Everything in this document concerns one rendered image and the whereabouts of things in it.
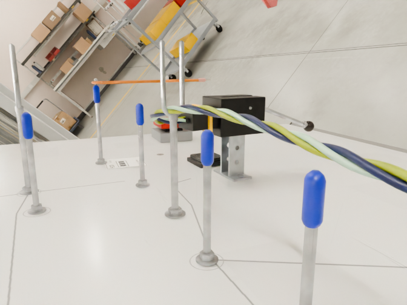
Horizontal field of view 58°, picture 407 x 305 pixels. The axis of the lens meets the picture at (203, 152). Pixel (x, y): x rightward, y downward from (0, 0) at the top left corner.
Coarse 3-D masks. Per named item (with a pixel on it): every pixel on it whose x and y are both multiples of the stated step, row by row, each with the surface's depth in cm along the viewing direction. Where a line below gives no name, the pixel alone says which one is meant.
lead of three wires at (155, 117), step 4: (168, 108) 29; (156, 112) 30; (160, 112) 29; (168, 112) 28; (172, 112) 28; (152, 116) 31; (156, 116) 30; (160, 116) 30; (184, 116) 37; (152, 120) 32; (156, 120) 33; (160, 120) 35; (164, 120) 35; (168, 120) 36; (180, 120) 37; (184, 120) 37
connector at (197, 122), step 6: (216, 108) 38; (180, 114) 38; (186, 114) 37; (192, 114) 36; (198, 114) 36; (204, 114) 37; (186, 120) 37; (192, 120) 36; (198, 120) 36; (204, 120) 37; (216, 120) 38; (180, 126) 38; (186, 126) 37; (192, 126) 36; (198, 126) 37; (204, 126) 37; (216, 126) 38
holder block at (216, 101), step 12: (204, 96) 40; (216, 96) 40; (228, 96) 40; (240, 96) 40; (252, 96) 40; (228, 108) 37; (240, 108) 38; (252, 108) 39; (264, 108) 39; (228, 120) 38; (264, 120) 40; (216, 132) 38; (228, 132) 38; (240, 132) 39; (252, 132) 39
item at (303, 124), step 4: (268, 108) 42; (268, 112) 42; (272, 112) 42; (276, 112) 43; (280, 116) 43; (284, 116) 43; (288, 116) 44; (288, 120) 44; (292, 120) 44; (296, 120) 44; (300, 124) 45; (304, 124) 45
